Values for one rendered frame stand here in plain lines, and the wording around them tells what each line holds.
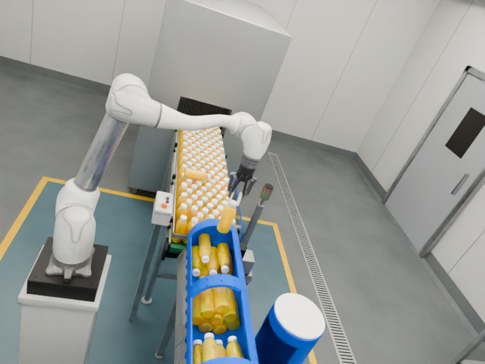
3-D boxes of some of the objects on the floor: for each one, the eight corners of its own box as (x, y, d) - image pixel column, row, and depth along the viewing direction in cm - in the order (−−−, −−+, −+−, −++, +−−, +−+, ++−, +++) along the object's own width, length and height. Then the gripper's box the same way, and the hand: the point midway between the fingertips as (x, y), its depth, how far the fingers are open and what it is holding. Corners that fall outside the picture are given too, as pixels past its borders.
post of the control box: (128, 321, 276) (156, 216, 227) (129, 315, 279) (157, 211, 230) (134, 321, 277) (164, 217, 228) (134, 316, 280) (164, 213, 231)
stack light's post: (212, 310, 308) (258, 206, 254) (212, 307, 311) (258, 202, 257) (217, 311, 309) (264, 206, 255) (216, 308, 312) (263, 204, 258)
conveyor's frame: (136, 339, 266) (164, 245, 222) (154, 201, 402) (173, 127, 358) (201, 345, 279) (240, 258, 235) (198, 210, 415) (221, 139, 371)
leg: (154, 359, 258) (175, 298, 227) (155, 351, 263) (176, 291, 232) (162, 360, 259) (185, 300, 229) (163, 352, 264) (185, 292, 234)
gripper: (232, 164, 171) (216, 205, 182) (265, 172, 175) (249, 211, 187) (230, 156, 177) (216, 196, 189) (263, 164, 181) (247, 202, 193)
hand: (234, 198), depth 186 cm, fingers closed on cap, 4 cm apart
